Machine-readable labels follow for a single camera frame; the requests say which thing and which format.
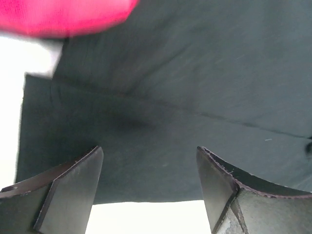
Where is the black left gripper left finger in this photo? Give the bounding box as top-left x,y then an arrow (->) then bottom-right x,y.
0,146 -> 103,234

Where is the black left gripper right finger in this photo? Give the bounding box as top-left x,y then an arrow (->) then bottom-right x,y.
196,147 -> 312,234

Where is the black t shirt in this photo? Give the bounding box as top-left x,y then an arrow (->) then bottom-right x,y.
16,0 -> 312,204

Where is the folded pink t shirt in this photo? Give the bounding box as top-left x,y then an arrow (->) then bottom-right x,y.
0,0 -> 138,38

